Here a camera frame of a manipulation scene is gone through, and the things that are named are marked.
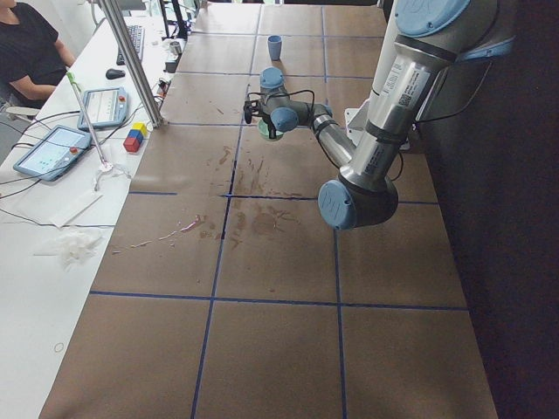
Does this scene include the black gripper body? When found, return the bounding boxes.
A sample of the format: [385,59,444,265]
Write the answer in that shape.
[257,99,274,127]

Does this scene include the light green bowl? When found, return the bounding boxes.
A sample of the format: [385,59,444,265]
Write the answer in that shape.
[257,120,283,141]

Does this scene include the blue plastic cup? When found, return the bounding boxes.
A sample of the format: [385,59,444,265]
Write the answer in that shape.
[267,35,282,61]

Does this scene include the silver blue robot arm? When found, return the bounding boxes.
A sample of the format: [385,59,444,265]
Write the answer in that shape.
[244,1,518,230]

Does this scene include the white pillar with base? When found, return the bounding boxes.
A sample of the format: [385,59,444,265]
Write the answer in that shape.
[344,1,398,146]

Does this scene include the small metal cup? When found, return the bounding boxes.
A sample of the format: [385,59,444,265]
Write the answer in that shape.
[169,41,182,56]

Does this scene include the black monitor stand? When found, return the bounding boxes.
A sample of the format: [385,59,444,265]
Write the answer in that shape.
[159,0,197,40]

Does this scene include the red blue yellow blocks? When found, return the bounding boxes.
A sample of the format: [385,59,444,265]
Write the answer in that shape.
[123,122,148,153]

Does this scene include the black keyboard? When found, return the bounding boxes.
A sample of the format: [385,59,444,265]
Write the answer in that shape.
[116,24,145,65]

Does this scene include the far teach pendant tablet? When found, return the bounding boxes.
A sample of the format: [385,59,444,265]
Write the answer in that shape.
[82,87,128,130]

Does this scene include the teach pendant tablet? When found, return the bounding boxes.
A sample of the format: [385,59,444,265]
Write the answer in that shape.
[13,125,92,182]
[82,87,128,130]

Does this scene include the black computer mouse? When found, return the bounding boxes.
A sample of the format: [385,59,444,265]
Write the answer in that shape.
[105,68,126,80]

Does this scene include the near teach pendant tablet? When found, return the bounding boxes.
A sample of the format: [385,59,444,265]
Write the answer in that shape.
[13,125,92,182]

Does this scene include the crumpled white tissue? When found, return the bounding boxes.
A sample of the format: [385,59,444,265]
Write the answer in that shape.
[32,229,103,271]

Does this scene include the seated person in black shirt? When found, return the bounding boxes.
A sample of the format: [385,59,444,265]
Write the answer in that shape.
[1,1,75,109]

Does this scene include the green handled metal grabber stick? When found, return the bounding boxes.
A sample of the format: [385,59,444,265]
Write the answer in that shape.
[66,71,113,172]

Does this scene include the aluminium frame post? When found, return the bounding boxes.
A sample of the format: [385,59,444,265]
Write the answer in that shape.
[100,0,163,128]

